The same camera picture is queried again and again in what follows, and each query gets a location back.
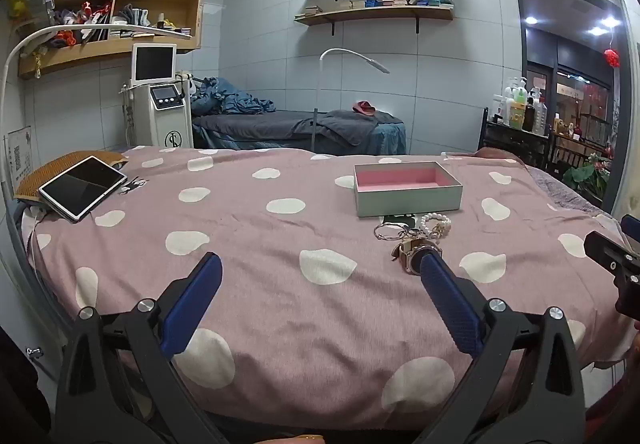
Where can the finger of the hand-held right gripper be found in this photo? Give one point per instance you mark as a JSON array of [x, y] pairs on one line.
[[612, 256], [632, 225]]

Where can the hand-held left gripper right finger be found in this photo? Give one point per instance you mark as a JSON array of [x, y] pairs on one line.
[[445, 289]]

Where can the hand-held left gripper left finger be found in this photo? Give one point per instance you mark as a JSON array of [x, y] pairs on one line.
[[199, 286]]

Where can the grey box with pink lining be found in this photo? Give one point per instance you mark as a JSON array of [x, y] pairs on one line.
[[407, 199]]

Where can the green potted plant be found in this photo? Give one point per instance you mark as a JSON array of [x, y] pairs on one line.
[[590, 174]]

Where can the grey knitted blanket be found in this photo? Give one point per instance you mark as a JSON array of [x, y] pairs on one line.
[[565, 194]]

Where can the pink polka dot blanket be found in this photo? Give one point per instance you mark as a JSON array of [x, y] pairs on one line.
[[280, 294]]

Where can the dark green card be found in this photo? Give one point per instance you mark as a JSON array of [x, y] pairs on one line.
[[400, 219]]

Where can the silver bangle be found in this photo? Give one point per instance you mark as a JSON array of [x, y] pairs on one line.
[[378, 232]]

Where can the small black white tag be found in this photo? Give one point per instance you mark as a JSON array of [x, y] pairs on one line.
[[132, 185]]

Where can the black trolley cart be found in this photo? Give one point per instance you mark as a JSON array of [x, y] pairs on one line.
[[505, 139]]

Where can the white tablet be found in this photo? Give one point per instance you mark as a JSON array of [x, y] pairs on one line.
[[82, 186]]

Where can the group of bottles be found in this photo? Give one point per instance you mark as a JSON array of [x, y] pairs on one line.
[[520, 106]]

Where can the red hanging ornament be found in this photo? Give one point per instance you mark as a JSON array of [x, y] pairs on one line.
[[611, 58]]

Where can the blue massage bed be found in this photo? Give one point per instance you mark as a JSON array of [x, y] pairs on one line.
[[260, 129]]

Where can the white beauty machine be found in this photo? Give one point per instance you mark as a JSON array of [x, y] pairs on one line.
[[165, 116]]

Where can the brown woven mat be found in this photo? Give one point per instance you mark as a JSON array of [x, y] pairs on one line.
[[50, 169]]

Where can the crumpled blue blanket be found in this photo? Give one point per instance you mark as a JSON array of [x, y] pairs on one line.
[[230, 99]]

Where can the dark grey towel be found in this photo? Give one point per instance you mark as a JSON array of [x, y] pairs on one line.
[[340, 124]]

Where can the red cloth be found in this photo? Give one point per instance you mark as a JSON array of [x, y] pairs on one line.
[[363, 107]]

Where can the white curved floor lamp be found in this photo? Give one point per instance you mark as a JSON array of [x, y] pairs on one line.
[[30, 38]]

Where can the dark door frame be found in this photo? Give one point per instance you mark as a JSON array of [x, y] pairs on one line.
[[517, 49]]

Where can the wall poster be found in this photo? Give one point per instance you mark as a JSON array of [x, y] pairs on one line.
[[19, 151]]

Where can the wooden wall shelf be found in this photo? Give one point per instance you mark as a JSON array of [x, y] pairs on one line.
[[375, 14]]

